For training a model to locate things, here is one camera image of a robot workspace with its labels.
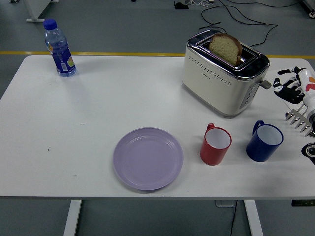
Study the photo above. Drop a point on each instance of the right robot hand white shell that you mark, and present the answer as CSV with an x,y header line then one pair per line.
x,y
307,91

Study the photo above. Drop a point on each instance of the brown-crusted bread slice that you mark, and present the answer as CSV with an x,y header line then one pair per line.
x,y
225,49

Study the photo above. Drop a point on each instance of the cream and chrome toaster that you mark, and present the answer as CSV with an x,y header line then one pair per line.
x,y
211,83

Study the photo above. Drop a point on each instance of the lilac round plate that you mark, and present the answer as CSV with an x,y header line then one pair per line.
x,y
147,159

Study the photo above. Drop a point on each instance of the silver metal toast rack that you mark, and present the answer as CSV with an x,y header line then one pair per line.
x,y
299,120

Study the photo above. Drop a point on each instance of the blue mug white inside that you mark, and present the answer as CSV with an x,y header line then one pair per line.
x,y
258,150

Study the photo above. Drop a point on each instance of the white furniture foot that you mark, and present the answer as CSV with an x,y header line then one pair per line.
x,y
310,7

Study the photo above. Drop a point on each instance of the black table control panel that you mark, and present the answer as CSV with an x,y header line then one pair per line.
x,y
302,202

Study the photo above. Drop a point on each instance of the red mug white inside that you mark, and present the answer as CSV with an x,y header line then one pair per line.
x,y
211,155

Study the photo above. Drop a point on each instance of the white table leg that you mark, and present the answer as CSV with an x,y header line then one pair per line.
x,y
72,218
253,218

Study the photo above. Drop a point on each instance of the blue-capped water bottle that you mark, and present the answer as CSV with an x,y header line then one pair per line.
x,y
61,56

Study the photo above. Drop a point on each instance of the grey under-table bracket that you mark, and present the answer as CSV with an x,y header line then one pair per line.
x,y
225,203

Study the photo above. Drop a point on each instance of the white desk leg frame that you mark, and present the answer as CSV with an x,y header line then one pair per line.
x,y
34,20

